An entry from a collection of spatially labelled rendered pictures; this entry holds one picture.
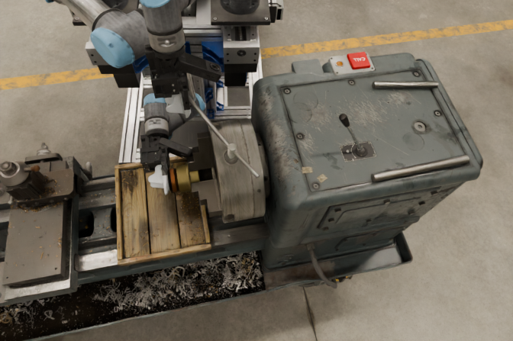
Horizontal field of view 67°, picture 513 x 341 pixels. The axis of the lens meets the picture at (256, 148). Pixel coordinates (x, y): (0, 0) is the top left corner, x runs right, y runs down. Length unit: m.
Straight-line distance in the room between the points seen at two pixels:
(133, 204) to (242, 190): 0.48
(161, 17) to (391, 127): 0.70
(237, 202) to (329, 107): 0.39
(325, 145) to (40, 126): 2.14
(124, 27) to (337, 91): 0.63
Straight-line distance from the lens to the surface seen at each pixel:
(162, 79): 0.90
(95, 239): 1.45
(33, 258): 1.38
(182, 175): 1.17
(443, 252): 2.54
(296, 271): 1.68
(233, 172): 1.06
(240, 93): 2.48
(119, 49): 1.10
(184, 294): 1.61
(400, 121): 1.20
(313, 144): 1.08
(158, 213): 1.39
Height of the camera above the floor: 2.17
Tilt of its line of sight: 60 degrees down
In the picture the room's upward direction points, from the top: 6 degrees clockwise
